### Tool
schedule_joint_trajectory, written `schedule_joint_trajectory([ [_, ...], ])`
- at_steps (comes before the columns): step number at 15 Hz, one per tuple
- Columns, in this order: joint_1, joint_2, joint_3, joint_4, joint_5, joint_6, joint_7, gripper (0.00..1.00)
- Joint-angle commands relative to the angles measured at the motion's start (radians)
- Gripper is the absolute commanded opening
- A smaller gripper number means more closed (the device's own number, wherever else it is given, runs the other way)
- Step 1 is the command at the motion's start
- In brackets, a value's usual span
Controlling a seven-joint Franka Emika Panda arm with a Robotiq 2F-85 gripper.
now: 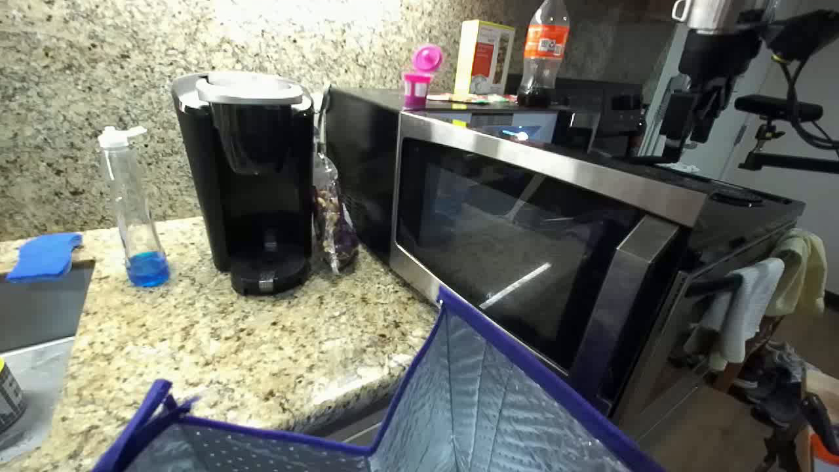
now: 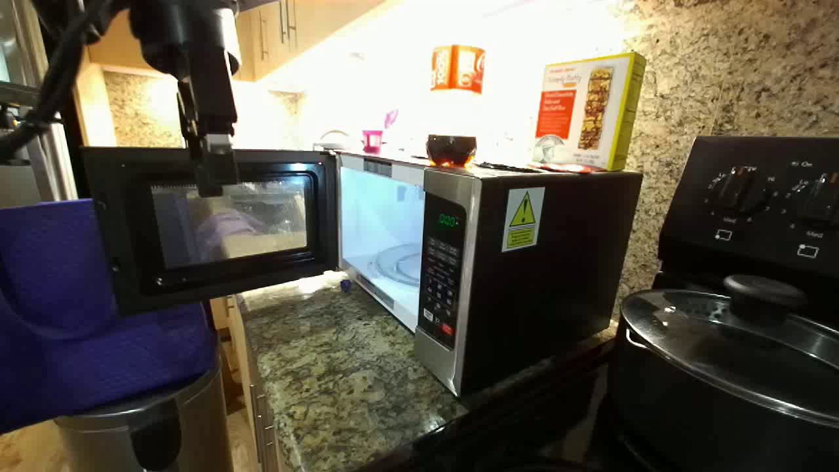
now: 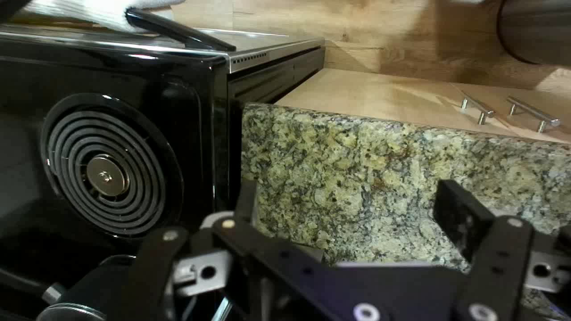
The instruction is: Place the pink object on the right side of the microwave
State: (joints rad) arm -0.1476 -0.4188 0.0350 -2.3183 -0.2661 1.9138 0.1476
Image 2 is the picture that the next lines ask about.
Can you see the wooden upper cabinet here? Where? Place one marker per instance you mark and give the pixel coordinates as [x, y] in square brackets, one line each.
[274, 31]

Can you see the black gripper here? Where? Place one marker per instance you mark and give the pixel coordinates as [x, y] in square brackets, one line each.
[212, 162]

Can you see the microwave door with window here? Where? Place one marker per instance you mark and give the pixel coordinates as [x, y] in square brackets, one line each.
[168, 245]

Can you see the black pot with glass lid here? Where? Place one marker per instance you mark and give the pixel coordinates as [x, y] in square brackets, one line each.
[730, 380]

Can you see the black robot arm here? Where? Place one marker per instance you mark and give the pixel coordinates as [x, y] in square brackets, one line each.
[190, 40]

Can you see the blue insulated tote bag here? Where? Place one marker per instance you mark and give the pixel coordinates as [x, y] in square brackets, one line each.
[64, 347]

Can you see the orange label soda bottle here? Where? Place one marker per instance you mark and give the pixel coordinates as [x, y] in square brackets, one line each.
[455, 102]

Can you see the pink plastic object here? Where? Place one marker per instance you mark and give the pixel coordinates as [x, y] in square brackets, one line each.
[376, 138]

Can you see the black stainless microwave oven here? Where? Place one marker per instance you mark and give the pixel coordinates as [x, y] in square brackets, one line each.
[492, 267]

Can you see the stainless steel trash can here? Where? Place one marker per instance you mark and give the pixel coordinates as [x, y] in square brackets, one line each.
[170, 430]

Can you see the green white food box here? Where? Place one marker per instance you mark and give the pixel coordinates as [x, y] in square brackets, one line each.
[591, 106]

